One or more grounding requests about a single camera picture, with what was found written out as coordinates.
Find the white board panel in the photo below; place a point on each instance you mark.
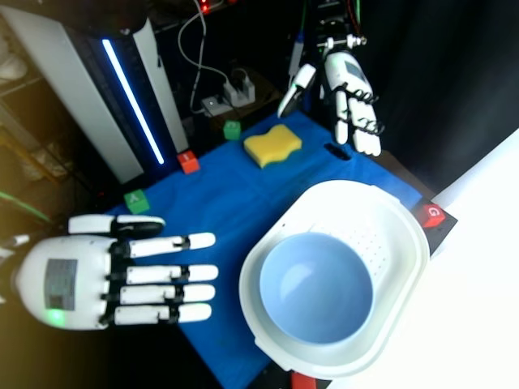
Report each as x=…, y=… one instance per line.
x=478, y=283

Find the blue cloth mat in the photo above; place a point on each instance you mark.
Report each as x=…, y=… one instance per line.
x=227, y=194

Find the white power strip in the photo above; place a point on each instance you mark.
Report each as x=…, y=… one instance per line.
x=239, y=95

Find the yellow and green sponge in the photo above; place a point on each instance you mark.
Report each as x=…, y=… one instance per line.
x=271, y=146

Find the light blue bowl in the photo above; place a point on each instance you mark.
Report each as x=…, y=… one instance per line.
x=316, y=291

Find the white tower with blue light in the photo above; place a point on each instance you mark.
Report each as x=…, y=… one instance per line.
x=61, y=81

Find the plain red block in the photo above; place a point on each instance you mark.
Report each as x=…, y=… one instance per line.
x=303, y=381
x=188, y=163

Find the red indicator light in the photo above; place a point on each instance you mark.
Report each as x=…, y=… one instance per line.
x=204, y=6

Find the red block with letter G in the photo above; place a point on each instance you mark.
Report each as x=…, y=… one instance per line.
x=433, y=215

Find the white power adapter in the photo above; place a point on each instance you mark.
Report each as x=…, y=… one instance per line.
x=211, y=105

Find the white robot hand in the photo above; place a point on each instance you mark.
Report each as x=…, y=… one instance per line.
x=344, y=69
x=61, y=279

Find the green block with letter A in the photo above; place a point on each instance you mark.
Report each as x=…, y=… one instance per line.
x=136, y=201

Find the white plastic drainer basin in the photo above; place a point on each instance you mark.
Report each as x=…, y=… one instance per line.
x=365, y=227

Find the plain green block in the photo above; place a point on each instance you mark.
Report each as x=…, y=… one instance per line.
x=232, y=130

